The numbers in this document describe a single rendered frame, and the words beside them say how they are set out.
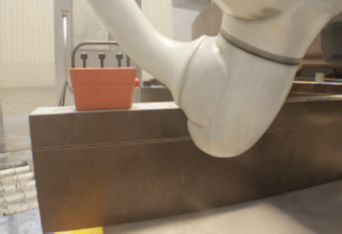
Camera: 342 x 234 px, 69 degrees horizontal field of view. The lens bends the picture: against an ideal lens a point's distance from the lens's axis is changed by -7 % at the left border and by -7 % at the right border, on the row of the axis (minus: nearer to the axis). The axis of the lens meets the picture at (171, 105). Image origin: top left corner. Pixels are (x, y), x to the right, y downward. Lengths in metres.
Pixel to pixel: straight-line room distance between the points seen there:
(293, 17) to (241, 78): 0.08
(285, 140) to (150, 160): 0.53
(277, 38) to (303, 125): 0.88
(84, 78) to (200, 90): 0.52
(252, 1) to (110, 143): 0.65
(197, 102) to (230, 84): 0.05
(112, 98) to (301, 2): 0.63
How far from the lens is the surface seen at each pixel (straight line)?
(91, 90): 0.79
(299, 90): 2.75
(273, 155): 1.07
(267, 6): 0.25
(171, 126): 0.84
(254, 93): 0.29
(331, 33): 0.42
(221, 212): 1.00
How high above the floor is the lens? 0.81
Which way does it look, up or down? 8 degrees down
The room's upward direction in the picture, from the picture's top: straight up
